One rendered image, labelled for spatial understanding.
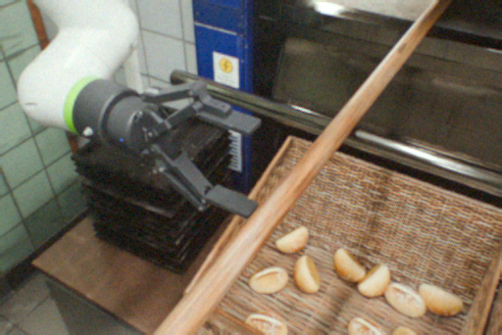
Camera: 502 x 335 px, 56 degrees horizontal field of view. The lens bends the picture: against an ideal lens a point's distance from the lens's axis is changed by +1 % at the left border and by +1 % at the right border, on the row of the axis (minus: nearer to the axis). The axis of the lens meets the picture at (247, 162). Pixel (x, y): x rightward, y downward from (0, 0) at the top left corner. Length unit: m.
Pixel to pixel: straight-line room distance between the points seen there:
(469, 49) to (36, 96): 0.77
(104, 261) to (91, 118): 0.71
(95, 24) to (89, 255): 0.75
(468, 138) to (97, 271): 0.95
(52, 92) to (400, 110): 0.72
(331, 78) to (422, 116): 0.22
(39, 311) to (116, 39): 1.43
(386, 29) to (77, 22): 0.60
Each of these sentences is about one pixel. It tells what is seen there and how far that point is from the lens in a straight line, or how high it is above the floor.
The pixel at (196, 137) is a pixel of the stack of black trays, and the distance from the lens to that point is 1.20.
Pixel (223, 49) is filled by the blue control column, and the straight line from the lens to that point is 1.23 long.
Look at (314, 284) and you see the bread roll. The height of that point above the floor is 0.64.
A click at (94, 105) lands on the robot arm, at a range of 0.68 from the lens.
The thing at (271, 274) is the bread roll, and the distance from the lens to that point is 1.18.
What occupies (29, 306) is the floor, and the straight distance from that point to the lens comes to 2.08.
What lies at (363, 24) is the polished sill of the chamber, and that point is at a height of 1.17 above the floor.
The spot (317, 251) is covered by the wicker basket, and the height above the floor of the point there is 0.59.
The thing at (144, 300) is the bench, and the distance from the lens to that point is 1.24.
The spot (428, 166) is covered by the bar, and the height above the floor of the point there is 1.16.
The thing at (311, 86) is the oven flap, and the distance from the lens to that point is 1.17.
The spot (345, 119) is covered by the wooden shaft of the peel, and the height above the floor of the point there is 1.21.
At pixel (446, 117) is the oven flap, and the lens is 1.10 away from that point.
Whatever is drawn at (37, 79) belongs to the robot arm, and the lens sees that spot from 0.76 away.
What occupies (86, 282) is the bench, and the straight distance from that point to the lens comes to 1.31.
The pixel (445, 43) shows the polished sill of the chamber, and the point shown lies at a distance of 1.03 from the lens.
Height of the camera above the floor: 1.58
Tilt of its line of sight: 40 degrees down
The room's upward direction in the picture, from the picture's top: straight up
